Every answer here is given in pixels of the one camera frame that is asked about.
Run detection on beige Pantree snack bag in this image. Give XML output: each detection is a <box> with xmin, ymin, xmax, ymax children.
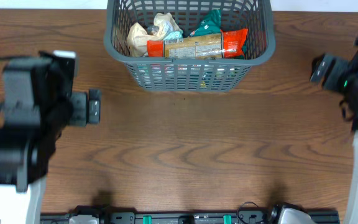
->
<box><xmin>127</xmin><ymin>12</ymin><xmax>183</xmax><ymax>57</ymax></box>

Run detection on orange spaghetti package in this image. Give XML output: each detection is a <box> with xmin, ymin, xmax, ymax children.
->
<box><xmin>147</xmin><ymin>29</ymin><xmax>248</xmax><ymax>59</ymax></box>

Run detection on light teal small packet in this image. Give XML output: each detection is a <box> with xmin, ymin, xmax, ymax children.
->
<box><xmin>163</xmin><ymin>30</ymin><xmax>183</xmax><ymax>40</ymax></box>

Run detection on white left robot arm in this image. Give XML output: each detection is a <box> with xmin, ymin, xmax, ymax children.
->
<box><xmin>0</xmin><ymin>50</ymin><xmax>101</xmax><ymax>223</ymax></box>

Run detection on grey plastic basket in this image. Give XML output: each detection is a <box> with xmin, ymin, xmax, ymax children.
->
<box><xmin>104</xmin><ymin>0</ymin><xmax>275</xmax><ymax>91</ymax></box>

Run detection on green coffee snack bag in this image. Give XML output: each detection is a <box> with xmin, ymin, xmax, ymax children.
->
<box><xmin>189</xmin><ymin>8</ymin><xmax>248</xmax><ymax>57</ymax></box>

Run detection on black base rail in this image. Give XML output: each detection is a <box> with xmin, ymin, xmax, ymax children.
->
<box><xmin>40</xmin><ymin>205</ymin><xmax>341</xmax><ymax>224</ymax></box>

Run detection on black cable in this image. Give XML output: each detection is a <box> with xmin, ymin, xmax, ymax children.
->
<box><xmin>236</xmin><ymin>201</ymin><xmax>269</xmax><ymax>224</ymax></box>

